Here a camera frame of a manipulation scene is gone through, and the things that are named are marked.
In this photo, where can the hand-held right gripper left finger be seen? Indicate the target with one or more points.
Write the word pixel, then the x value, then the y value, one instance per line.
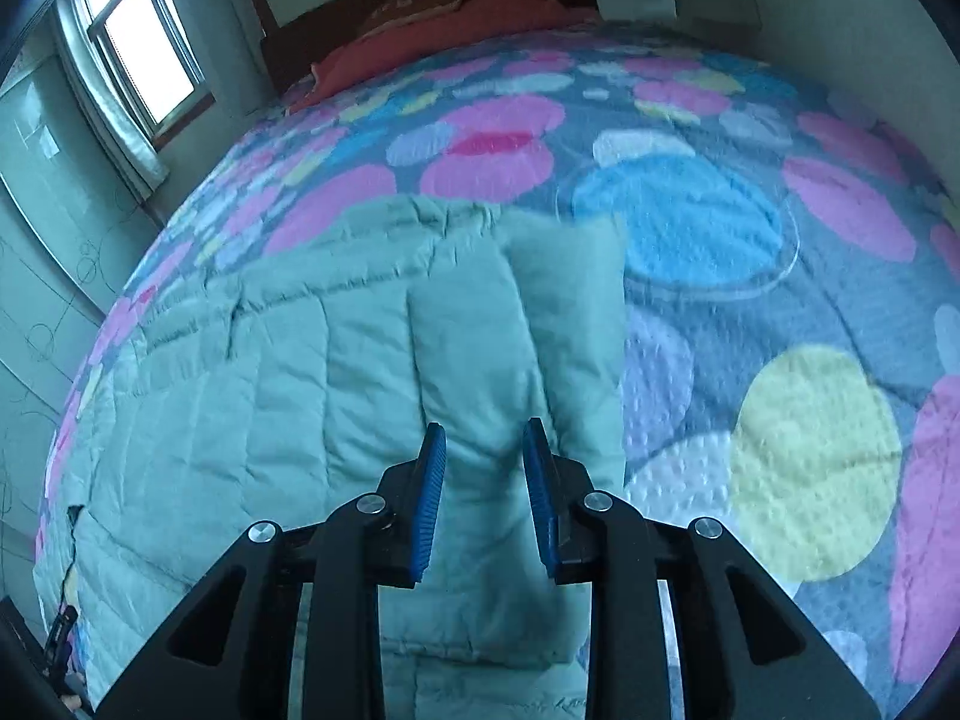
pixel 429 495

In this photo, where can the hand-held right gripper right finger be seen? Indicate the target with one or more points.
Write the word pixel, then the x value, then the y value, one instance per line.
pixel 538 495

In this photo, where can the light green puffer jacket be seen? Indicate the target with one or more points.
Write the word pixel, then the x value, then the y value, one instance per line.
pixel 300 390

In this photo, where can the dotted colourful bedspread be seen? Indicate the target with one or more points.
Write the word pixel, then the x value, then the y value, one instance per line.
pixel 750 315

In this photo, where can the red pillow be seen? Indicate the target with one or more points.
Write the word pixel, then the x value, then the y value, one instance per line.
pixel 480 34

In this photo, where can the pale window curtain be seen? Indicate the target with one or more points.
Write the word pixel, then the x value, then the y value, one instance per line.
pixel 120 135

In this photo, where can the brown patterned cushion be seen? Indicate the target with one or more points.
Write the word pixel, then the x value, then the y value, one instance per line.
pixel 412 7

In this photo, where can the grey framed window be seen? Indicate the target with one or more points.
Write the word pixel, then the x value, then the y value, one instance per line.
pixel 142 52

